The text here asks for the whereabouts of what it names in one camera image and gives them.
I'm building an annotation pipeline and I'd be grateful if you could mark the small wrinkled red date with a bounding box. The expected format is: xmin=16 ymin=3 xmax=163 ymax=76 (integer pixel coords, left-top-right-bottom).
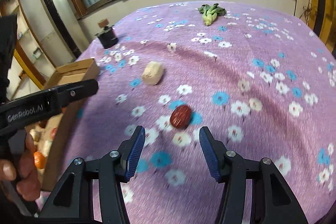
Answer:
xmin=170 ymin=105 xmax=192 ymax=129

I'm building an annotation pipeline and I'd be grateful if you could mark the cream cylinder mushroom piece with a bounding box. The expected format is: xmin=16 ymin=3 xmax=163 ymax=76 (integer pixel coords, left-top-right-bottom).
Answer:
xmin=142 ymin=61 xmax=164 ymax=85

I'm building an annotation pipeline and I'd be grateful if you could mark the person's left hand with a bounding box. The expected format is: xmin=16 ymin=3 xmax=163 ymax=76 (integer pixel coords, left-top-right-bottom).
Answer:
xmin=1 ymin=134 xmax=41 ymax=201

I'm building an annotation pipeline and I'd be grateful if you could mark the wrinkled red date in tray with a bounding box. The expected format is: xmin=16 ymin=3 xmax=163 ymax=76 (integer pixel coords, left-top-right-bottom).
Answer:
xmin=38 ymin=119 xmax=49 ymax=128

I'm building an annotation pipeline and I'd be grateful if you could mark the cream cylinder left tray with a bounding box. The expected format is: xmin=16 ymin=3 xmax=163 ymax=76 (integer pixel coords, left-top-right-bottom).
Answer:
xmin=30 ymin=128 xmax=42 ymax=143

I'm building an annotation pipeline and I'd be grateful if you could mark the cardboard tray box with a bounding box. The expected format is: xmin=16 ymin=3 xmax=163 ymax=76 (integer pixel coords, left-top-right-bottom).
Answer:
xmin=26 ymin=59 xmax=100 ymax=192

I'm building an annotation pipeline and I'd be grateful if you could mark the red tomato in tray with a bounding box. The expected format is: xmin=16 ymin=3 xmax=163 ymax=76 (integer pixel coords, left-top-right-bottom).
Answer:
xmin=50 ymin=127 xmax=58 ymax=140

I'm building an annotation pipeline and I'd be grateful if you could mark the cream cylinder near tomato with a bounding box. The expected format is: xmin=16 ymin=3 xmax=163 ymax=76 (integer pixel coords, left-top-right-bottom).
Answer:
xmin=42 ymin=140 xmax=53 ymax=157

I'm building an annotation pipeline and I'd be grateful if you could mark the orange mandarin tray right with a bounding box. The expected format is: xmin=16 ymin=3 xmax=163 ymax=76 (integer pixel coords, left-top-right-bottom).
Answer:
xmin=34 ymin=151 xmax=47 ymax=169

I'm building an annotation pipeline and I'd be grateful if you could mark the purple floral tablecloth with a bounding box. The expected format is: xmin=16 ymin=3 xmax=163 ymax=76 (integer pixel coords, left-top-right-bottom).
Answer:
xmin=62 ymin=2 xmax=335 ymax=223

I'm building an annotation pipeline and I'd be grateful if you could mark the black grinder with cork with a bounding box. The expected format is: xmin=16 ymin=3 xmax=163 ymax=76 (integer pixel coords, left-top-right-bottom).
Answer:
xmin=96 ymin=19 xmax=118 ymax=49

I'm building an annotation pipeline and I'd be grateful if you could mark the tower air conditioner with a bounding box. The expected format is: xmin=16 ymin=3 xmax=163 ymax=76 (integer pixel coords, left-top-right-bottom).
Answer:
xmin=41 ymin=0 xmax=89 ymax=58

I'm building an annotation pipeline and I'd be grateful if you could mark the green leafy vegetable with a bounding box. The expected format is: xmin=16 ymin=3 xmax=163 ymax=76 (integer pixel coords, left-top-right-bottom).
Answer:
xmin=197 ymin=3 xmax=227 ymax=26

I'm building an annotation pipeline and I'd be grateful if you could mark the golden door frame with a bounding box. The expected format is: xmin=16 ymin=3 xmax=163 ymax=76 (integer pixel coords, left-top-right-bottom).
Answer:
xmin=307 ymin=0 xmax=335 ymax=56

